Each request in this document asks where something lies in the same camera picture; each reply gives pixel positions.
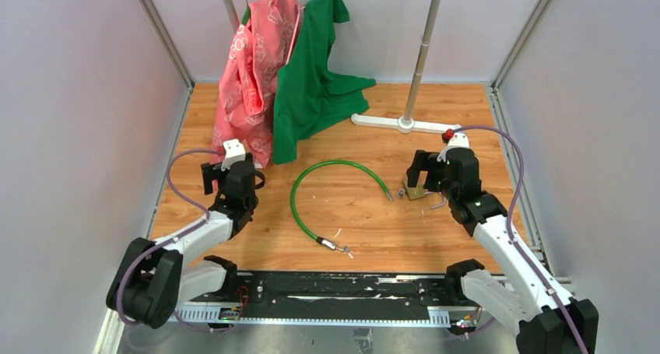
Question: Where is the brass padlock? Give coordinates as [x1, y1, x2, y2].
[402, 185, 447, 210]

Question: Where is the green cable lock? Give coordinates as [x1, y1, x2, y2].
[290, 159, 394, 251]

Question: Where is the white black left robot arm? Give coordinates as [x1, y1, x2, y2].
[105, 152, 265, 329]

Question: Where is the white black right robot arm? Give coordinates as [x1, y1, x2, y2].
[406, 146, 599, 353]

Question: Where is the white clothes rack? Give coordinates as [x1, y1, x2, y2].
[231, 0, 454, 134]

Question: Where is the green t-shirt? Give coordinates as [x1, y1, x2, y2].
[272, 0, 376, 164]

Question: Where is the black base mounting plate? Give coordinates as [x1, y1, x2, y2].
[189, 271, 486, 326]

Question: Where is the pink patterned garment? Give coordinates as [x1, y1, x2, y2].
[212, 0, 299, 167]

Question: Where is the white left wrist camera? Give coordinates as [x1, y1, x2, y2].
[221, 138, 246, 171]

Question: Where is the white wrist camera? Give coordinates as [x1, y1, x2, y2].
[437, 133, 470, 163]
[221, 138, 246, 171]

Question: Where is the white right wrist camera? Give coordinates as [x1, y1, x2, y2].
[437, 133, 470, 163]

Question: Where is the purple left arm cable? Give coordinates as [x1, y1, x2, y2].
[115, 146, 226, 327]

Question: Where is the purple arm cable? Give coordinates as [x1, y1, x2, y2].
[442, 125, 590, 354]
[115, 146, 226, 327]

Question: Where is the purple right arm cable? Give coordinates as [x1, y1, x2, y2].
[442, 125, 590, 354]

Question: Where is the aluminium frame rail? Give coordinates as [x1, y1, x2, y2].
[93, 268, 594, 354]

